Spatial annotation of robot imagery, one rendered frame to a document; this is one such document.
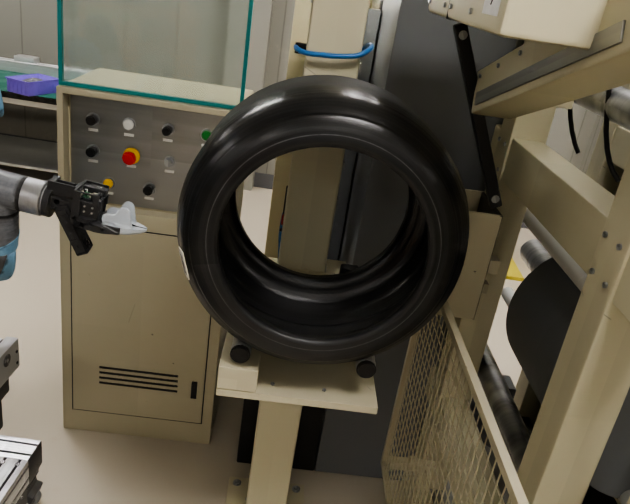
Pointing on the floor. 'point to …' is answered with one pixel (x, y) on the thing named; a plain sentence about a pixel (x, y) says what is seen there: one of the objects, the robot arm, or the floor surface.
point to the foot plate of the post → (237, 489)
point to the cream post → (306, 233)
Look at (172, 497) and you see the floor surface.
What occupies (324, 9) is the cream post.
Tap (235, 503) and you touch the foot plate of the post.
